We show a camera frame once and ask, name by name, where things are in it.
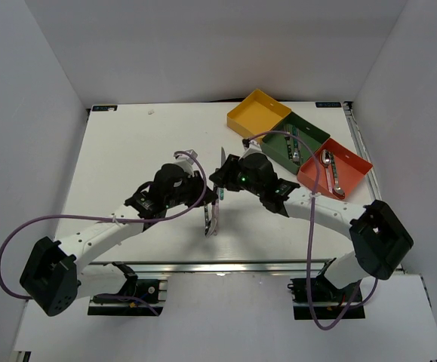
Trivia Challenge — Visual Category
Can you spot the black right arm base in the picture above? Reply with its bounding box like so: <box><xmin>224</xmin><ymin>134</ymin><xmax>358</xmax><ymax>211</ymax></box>
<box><xmin>287</xmin><ymin>278</ymin><xmax>365</xmax><ymax>321</ymax></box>

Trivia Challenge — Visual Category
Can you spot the fork with black patterned handle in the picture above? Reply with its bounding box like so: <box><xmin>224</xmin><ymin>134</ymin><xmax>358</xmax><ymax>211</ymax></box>
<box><xmin>283</xmin><ymin>124</ymin><xmax>294</xmax><ymax>161</ymax></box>

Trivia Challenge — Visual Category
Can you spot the spoon with pink handle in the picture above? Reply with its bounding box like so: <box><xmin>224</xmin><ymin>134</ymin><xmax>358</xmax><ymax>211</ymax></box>
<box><xmin>320</xmin><ymin>149</ymin><xmax>333</xmax><ymax>193</ymax></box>

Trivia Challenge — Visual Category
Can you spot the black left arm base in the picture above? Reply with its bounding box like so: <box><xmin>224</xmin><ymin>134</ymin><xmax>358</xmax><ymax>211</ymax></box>
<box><xmin>88</xmin><ymin>262</ymin><xmax>168</xmax><ymax>317</ymax></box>

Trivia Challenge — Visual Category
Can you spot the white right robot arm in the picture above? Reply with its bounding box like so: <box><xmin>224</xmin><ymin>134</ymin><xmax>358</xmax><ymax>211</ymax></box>
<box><xmin>209</xmin><ymin>153</ymin><xmax>414</xmax><ymax>301</ymax></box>

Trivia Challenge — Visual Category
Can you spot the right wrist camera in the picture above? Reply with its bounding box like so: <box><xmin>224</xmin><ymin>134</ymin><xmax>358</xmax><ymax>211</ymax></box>
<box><xmin>242</xmin><ymin>138</ymin><xmax>262</xmax><ymax>158</ymax></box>

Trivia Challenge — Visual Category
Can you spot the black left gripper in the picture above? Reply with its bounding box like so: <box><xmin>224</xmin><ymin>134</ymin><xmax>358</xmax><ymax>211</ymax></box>
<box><xmin>165</xmin><ymin>170</ymin><xmax>218</xmax><ymax>208</ymax></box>

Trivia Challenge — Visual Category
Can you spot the green square bin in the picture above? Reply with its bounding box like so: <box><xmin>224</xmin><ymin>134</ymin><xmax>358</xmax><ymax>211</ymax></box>
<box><xmin>261</xmin><ymin>112</ymin><xmax>330</xmax><ymax>176</ymax></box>

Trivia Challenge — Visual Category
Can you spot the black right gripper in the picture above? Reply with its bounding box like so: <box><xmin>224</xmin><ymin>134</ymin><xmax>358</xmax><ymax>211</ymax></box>
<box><xmin>209</xmin><ymin>155</ymin><xmax>263</xmax><ymax>198</ymax></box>

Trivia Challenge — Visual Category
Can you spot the spoon with green handle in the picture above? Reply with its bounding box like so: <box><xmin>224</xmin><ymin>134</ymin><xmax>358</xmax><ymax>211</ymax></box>
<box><xmin>330</xmin><ymin>152</ymin><xmax>346</xmax><ymax>199</ymax></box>

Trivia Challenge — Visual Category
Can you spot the yellow square bin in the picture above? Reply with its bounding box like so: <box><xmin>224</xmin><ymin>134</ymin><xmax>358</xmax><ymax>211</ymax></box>
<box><xmin>226</xmin><ymin>89</ymin><xmax>292</xmax><ymax>138</ymax></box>

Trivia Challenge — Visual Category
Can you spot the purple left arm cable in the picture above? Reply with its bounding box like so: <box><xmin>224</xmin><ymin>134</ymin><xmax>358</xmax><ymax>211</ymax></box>
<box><xmin>0</xmin><ymin>150</ymin><xmax>208</xmax><ymax>301</ymax></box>

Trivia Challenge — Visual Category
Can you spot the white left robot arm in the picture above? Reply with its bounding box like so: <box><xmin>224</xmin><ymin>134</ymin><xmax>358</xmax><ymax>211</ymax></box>
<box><xmin>20</xmin><ymin>161</ymin><xmax>218</xmax><ymax>317</ymax></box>

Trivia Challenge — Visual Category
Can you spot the knife with green handle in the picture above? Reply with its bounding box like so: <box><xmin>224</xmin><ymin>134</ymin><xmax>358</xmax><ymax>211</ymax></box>
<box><xmin>219</xmin><ymin>147</ymin><xmax>226</xmax><ymax>201</ymax></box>

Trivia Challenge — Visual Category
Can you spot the knife with black patterned handle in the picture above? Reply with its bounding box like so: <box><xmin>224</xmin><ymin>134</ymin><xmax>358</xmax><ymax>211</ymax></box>
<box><xmin>204</xmin><ymin>204</ymin><xmax>211</xmax><ymax>238</ymax></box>

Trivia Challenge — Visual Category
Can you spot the knife with pink handle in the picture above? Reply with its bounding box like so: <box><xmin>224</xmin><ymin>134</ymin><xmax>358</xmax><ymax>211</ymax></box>
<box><xmin>210</xmin><ymin>199</ymin><xmax>220</xmax><ymax>235</ymax></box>

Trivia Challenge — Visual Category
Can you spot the orange square bin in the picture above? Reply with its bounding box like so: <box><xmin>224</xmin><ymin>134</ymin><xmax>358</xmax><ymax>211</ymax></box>
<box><xmin>306</xmin><ymin>138</ymin><xmax>373</xmax><ymax>200</ymax></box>

